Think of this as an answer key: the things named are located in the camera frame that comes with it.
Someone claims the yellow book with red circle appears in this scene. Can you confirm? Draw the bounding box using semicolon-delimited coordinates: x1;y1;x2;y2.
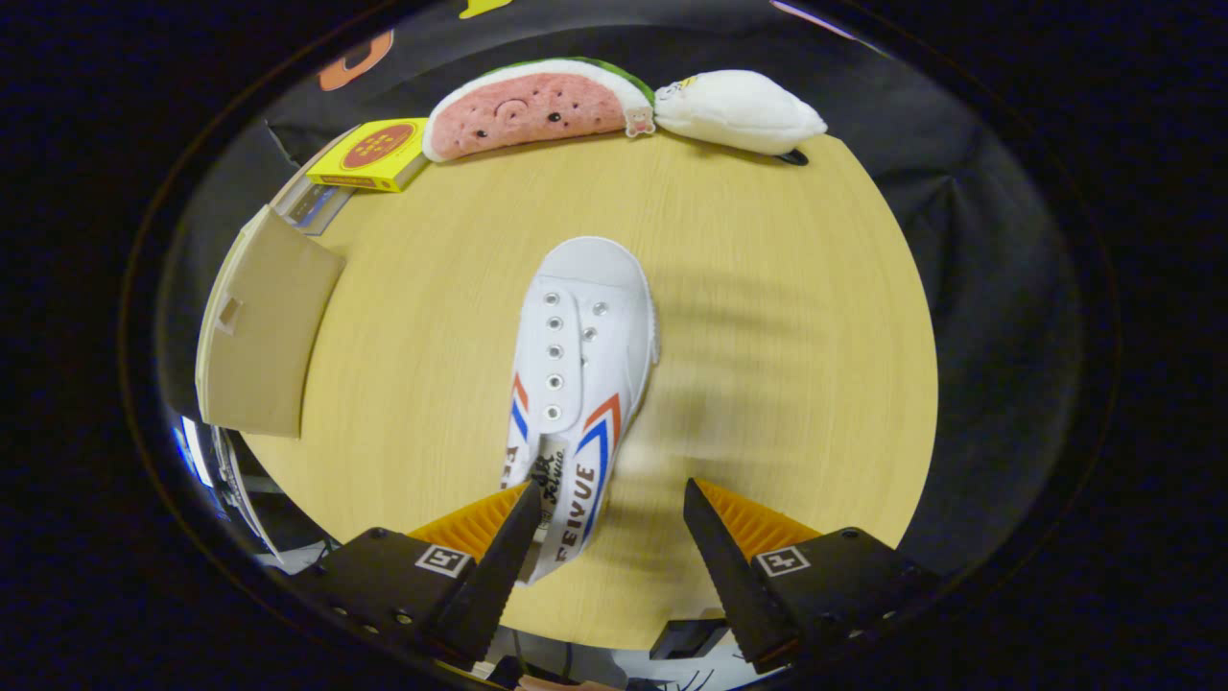
305;117;433;194

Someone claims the white plush toy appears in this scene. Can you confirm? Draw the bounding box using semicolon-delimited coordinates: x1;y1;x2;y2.
652;69;829;166

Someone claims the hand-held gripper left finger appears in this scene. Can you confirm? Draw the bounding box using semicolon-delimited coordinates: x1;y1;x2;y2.
309;480;544;671

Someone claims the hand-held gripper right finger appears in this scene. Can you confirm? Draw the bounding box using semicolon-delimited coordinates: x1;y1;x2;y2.
683;477;941;675

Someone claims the black box on floor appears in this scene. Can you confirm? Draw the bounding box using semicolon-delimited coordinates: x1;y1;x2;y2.
650;619;732;661

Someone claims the beige fabric storage box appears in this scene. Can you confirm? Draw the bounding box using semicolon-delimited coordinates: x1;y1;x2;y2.
195;204;347;440

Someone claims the watermelon slice plush toy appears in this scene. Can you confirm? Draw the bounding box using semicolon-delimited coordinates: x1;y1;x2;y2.
422;58;658;164

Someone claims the white striped shoe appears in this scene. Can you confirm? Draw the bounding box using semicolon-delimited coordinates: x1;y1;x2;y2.
501;236;661;586

